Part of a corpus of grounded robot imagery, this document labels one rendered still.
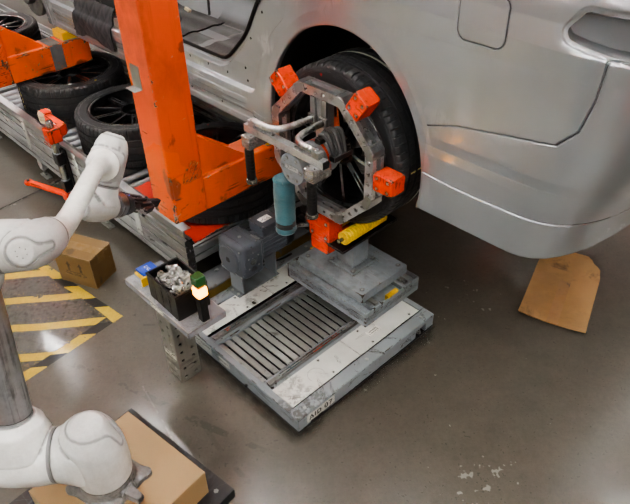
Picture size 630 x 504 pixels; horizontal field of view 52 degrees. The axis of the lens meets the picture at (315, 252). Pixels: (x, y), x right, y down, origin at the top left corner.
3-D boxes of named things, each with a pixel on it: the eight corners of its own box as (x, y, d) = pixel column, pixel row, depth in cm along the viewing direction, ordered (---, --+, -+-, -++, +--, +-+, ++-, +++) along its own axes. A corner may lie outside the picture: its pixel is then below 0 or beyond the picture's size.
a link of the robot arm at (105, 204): (118, 225, 214) (128, 187, 212) (88, 228, 200) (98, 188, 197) (92, 214, 217) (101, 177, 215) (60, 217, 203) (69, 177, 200)
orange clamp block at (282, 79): (302, 84, 247) (290, 63, 247) (287, 90, 243) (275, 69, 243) (294, 92, 253) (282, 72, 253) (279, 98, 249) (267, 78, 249)
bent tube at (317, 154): (356, 141, 229) (357, 113, 222) (317, 161, 218) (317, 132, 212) (322, 125, 239) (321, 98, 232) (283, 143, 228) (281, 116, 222)
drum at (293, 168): (344, 171, 251) (344, 139, 242) (304, 193, 239) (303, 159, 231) (319, 159, 259) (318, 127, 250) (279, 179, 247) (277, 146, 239)
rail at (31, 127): (204, 262, 305) (198, 224, 292) (188, 271, 300) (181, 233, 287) (-9, 105, 447) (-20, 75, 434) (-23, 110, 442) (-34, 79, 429)
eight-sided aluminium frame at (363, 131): (380, 235, 251) (388, 105, 218) (369, 242, 248) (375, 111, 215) (287, 183, 283) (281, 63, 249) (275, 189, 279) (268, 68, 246)
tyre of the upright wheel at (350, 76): (393, 230, 284) (470, 134, 230) (356, 253, 271) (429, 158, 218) (301, 122, 298) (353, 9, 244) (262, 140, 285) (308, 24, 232)
